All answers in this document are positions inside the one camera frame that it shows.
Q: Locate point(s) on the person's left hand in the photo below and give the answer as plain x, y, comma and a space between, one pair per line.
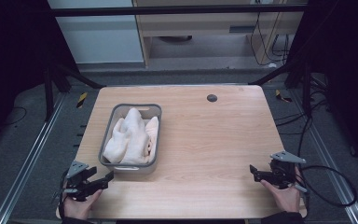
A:
80, 206

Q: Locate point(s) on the black diagonal frame brace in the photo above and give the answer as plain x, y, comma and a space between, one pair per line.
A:
80, 77
273, 74

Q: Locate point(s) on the black curtain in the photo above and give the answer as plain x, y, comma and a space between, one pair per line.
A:
348, 62
12, 62

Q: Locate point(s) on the yellow black hazard tape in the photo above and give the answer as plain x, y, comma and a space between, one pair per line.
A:
81, 100
282, 96

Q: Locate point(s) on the pale pink cloth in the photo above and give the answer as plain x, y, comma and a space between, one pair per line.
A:
153, 133

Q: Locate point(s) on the white cloth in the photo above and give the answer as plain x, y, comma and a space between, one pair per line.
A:
130, 137

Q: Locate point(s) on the light wooden desk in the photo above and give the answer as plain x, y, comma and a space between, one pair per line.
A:
199, 26

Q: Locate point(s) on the black frame post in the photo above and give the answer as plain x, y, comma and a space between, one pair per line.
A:
48, 96

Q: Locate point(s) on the white cabinet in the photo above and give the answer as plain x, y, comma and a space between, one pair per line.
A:
99, 40

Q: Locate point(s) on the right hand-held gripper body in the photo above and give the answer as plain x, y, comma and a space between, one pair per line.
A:
283, 172

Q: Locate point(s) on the person's right hand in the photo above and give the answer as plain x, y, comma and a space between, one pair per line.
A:
286, 197

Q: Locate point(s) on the aluminium floor rail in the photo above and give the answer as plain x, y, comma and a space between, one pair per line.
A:
332, 168
28, 161

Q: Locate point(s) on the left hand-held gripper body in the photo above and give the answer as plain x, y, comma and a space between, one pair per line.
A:
80, 184

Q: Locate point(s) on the grey plastic basket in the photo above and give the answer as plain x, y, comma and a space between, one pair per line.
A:
127, 169

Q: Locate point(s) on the black frame crossbar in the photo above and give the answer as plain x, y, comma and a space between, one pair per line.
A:
174, 10

